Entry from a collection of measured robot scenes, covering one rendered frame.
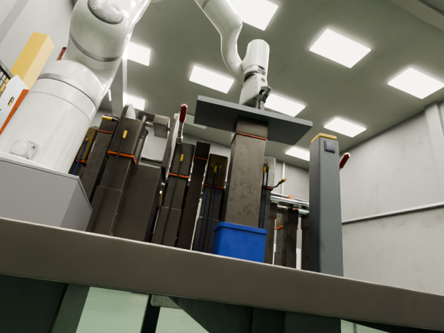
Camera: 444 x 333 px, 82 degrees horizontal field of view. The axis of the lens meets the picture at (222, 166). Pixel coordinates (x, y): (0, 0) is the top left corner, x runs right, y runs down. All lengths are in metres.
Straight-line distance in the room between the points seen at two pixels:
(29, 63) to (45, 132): 1.61
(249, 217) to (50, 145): 0.48
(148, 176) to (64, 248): 0.60
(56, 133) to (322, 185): 0.69
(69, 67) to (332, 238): 0.75
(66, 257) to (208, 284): 0.12
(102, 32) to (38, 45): 1.59
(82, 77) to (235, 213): 0.47
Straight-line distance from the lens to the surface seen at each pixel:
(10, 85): 1.43
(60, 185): 0.45
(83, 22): 0.66
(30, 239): 0.25
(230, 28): 1.03
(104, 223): 0.75
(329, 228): 0.81
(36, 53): 2.18
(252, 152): 0.78
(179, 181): 0.85
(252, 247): 0.58
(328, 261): 0.79
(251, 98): 0.90
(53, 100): 0.57
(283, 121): 0.83
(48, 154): 0.54
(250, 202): 0.72
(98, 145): 0.91
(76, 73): 0.61
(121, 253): 0.24
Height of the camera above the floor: 0.68
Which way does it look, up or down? 23 degrees up
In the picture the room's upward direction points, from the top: 9 degrees clockwise
